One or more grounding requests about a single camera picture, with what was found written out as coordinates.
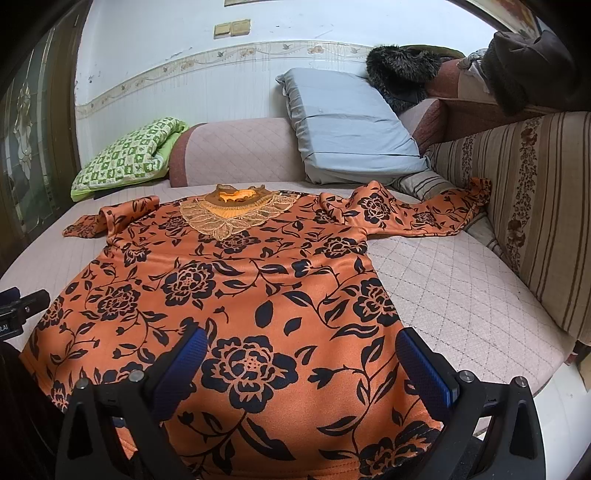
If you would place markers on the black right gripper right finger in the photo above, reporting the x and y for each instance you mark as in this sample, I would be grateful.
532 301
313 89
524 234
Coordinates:
490 430

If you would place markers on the light blue grey pillow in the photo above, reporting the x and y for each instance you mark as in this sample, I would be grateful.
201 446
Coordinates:
346 132

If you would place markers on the pink quilted bolster cushion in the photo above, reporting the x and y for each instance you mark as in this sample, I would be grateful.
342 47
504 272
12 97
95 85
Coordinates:
253 151

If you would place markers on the dark brown hanging garment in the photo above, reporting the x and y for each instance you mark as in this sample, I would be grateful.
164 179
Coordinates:
539 72

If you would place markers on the black fur trimmed garment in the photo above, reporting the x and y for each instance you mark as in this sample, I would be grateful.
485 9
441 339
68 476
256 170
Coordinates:
401 73

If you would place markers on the orange black floral blouse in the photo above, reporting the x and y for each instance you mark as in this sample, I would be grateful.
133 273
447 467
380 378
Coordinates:
301 379

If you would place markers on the brown striped folded quilt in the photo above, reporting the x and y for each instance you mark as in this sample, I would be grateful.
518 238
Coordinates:
539 208

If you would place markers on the green checkered pillow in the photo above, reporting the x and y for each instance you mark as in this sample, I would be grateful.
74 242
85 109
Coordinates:
140 156

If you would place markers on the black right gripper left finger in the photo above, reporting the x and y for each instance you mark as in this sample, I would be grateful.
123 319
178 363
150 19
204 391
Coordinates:
115 430

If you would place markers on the dark wooden glass door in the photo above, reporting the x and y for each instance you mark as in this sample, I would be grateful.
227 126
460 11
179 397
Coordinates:
39 151

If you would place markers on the beige wall switch plate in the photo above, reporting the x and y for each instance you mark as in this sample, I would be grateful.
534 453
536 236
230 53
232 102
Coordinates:
232 29

